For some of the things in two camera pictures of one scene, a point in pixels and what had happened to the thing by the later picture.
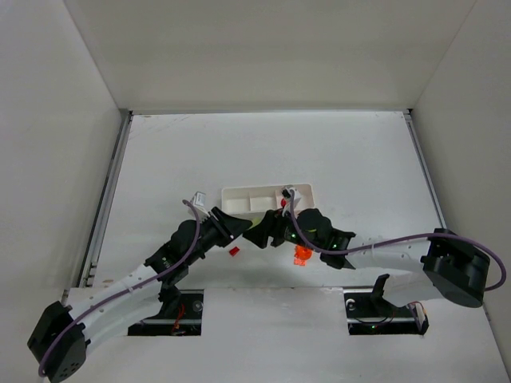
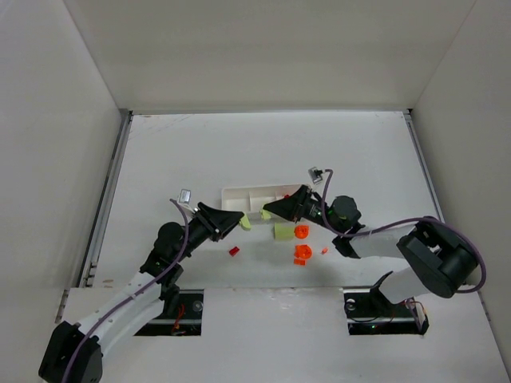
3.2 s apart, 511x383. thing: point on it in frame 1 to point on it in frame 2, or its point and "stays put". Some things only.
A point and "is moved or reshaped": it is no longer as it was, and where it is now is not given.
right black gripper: (271, 227) to (304, 203)
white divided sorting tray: (255, 202) stays put
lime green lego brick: (255, 220) is moved or reshaped
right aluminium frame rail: (409, 116) stays put
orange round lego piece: (303, 253) stays put
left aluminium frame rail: (93, 251) stays put
